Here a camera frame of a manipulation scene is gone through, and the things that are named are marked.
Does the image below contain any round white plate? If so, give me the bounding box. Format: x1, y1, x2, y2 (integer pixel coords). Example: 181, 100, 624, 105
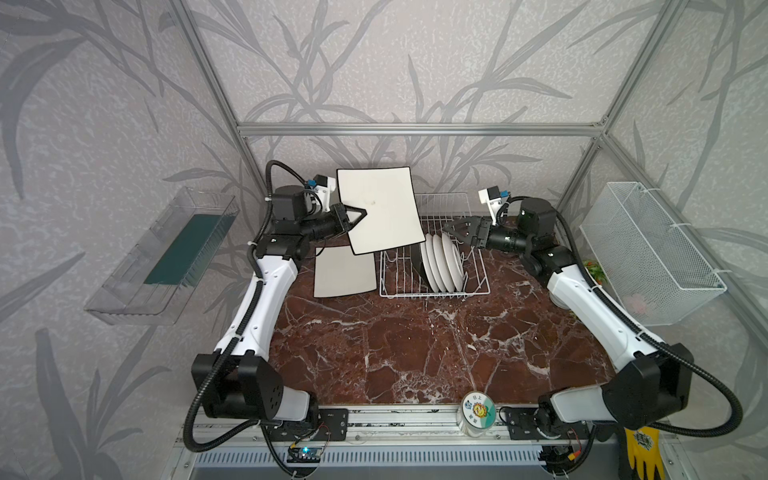
427, 234, 454, 293
441, 233, 464, 292
420, 233, 442, 293
433, 234, 463, 292

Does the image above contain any white square plate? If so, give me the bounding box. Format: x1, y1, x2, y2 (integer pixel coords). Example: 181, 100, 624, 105
314, 246, 377, 298
337, 166, 425, 255

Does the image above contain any black square plate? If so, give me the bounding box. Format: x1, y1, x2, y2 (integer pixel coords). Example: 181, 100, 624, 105
410, 243, 430, 288

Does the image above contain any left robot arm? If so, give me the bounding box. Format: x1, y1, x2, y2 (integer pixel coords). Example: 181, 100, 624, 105
182, 160, 368, 453

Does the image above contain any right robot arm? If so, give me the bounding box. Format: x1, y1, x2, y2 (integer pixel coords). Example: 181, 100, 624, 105
443, 196, 744, 438

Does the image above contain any potted artificial plant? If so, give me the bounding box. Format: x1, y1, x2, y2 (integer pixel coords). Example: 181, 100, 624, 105
583, 259, 607, 285

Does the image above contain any green sponge mat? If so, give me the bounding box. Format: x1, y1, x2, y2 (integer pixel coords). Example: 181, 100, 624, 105
144, 214, 235, 286

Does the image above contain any right circuit board wiring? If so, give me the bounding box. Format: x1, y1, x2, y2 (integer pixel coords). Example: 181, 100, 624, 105
538, 445, 584, 475

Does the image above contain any left circuit board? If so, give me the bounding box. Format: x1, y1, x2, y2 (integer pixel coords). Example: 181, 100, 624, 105
286, 444, 326, 464

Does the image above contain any yellow work glove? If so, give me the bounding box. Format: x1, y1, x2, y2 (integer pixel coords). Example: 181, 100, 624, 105
624, 427, 665, 480

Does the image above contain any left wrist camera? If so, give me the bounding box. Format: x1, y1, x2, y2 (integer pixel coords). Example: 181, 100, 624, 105
306, 174, 337, 213

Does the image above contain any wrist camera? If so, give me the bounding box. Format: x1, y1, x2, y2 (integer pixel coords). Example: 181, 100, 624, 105
478, 186, 509, 225
306, 174, 337, 213

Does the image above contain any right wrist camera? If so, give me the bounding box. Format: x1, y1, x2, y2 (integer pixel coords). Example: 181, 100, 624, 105
478, 186, 509, 225

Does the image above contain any white wire dish rack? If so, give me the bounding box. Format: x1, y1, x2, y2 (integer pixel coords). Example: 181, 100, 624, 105
379, 193, 490, 299

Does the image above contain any aluminium frame rail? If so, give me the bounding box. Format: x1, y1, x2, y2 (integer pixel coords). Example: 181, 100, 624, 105
237, 122, 602, 137

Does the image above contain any white mesh wall basket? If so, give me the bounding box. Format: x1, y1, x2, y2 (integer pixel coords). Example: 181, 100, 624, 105
580, 182, 727, 328

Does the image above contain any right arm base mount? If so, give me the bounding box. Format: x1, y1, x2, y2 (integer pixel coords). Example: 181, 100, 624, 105
498, 406, 590, 441

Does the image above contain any clear plastic wall shelf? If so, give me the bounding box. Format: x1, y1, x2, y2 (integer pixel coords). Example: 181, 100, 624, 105
85, 187, 240, 326

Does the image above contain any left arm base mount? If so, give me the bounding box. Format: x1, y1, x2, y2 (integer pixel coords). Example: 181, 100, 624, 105
267, 408, 350, 442

